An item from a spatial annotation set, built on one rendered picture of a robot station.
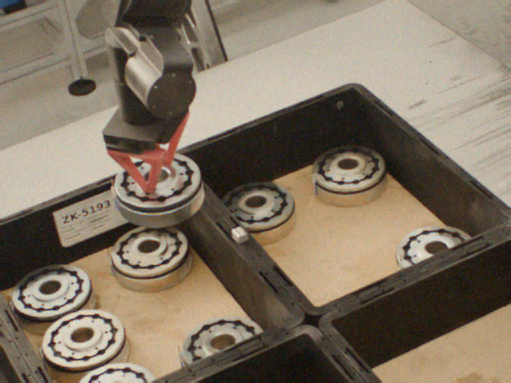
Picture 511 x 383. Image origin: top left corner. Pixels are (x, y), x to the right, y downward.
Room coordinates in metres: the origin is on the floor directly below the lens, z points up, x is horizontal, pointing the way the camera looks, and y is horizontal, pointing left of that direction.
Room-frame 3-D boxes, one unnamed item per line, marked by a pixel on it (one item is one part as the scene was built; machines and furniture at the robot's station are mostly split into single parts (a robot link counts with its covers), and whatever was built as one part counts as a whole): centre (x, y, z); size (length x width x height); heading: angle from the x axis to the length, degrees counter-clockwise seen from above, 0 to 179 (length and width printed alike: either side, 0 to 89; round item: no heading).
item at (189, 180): (1.25, 0.12, 1.03); 0.10 x 0.10 x 0.01
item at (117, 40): (1.23, 0.12, 1.21); 0.07 x 0.06 x 0.07; 23
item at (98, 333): (1.18, 0.25, 0.86); 0.05 x 0.05 x 0.01
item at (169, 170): (1.25, 0.12, 1.04); 0.05 x 0.05 x 0.01
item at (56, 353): (1.18, 0.25, 0.86); 0.10 x 0.10 x 0.01
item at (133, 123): (1.24, 0.12, 1.15); 0.10 x 0.07 x 0.07; 155
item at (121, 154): (1.24, 0.13, 1.08); 0.07 x 0.07 x 0.09; 65
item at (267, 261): (1.33, -0.09, 0.92); 0.40 x 0.30 x 0.02; 23
